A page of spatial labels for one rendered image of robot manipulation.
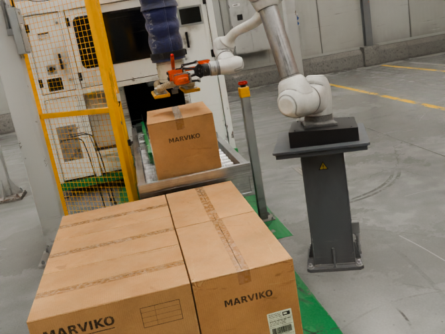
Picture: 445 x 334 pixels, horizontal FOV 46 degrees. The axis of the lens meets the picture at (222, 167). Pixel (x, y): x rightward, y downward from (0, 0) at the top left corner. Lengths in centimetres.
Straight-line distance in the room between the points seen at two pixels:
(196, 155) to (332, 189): 85
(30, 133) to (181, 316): 217
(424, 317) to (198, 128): 161
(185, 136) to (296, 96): 82
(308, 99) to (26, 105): 199
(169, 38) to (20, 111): 118
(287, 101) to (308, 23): 989
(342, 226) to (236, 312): 115
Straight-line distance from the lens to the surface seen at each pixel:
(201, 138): 319
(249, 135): 377
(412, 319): 267
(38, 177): 392
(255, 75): 1206
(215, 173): 319
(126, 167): 391
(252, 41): 1190
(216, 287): 202
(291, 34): 617
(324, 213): 301
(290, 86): 271
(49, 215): 399
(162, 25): 334
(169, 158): 320
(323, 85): 289
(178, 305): 203
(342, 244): 308
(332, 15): 1272
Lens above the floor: 143
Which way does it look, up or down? 15 degrees down
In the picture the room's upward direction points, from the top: 10 degrees counter-clockwise
